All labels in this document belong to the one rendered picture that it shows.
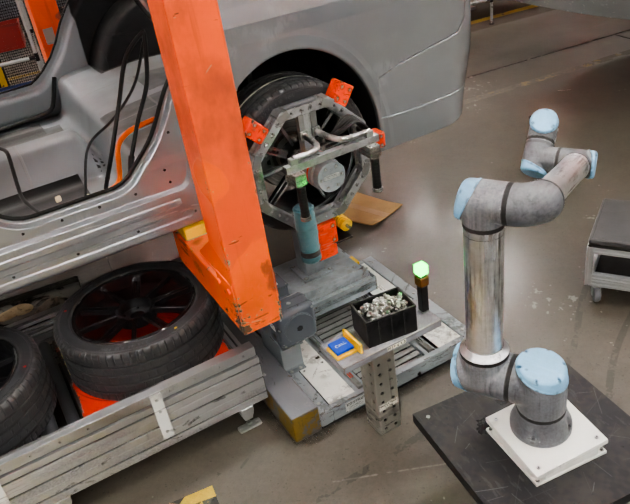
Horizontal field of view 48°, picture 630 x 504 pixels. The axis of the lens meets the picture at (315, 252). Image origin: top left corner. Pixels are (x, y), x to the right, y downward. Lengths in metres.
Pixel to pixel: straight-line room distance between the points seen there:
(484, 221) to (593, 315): 1.61
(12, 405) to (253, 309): 0.91
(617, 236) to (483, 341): 1.35
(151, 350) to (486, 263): 1.33
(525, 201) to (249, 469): 1.55
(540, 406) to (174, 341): 1.34
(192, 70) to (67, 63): 2.30
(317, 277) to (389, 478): 1.07
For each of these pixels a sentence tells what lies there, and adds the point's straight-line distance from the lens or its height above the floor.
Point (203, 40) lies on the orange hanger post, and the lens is 2.17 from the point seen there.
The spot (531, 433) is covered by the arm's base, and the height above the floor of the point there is 0.40.
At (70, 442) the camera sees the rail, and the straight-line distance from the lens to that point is 2.72.
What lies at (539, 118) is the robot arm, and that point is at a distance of 2.49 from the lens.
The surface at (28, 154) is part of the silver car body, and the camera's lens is 3.56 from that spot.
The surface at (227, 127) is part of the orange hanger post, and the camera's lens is 2.26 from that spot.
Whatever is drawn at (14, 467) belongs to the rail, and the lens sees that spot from 2.73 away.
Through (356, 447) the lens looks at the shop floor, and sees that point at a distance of 2.85.
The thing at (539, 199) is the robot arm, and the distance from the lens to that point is 1.90.
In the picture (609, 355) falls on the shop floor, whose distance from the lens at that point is 3.25.
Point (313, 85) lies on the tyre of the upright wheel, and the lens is 2.96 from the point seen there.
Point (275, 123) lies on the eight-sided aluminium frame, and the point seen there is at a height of 1.08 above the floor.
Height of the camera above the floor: 2.10
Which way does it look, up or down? 32 degrees down
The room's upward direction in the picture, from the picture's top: 9 degrees counter-clockwise
